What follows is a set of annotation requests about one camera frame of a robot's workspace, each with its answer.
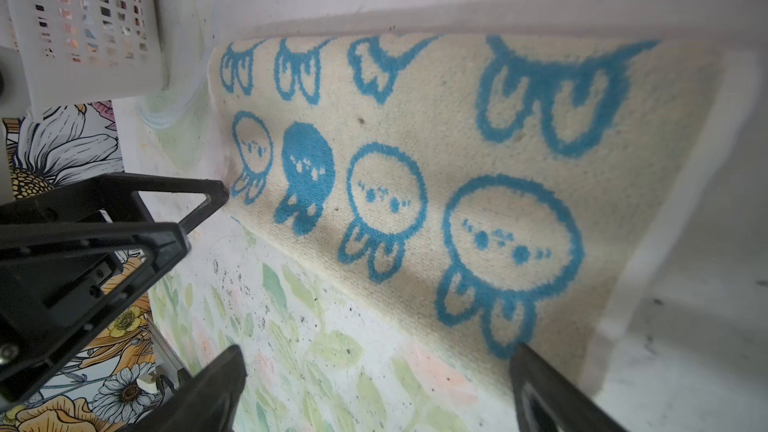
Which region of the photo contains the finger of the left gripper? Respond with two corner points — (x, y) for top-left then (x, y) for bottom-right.
(1, 223), (189, 408)
(77, 173), (229, 234)

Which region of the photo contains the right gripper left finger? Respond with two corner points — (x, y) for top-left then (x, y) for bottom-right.
(124, 345), (247, 432)

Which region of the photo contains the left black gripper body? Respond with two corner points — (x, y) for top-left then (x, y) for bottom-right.
(0, 188), (157, 343)

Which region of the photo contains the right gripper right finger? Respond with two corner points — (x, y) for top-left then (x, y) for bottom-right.
(509, 344), (626, 432)

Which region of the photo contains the white plastic basket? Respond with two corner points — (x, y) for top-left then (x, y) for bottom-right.
(7, 0), (167, 119)

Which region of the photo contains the blue patterned towel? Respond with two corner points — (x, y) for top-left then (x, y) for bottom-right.
(208, 33), (764, 393)

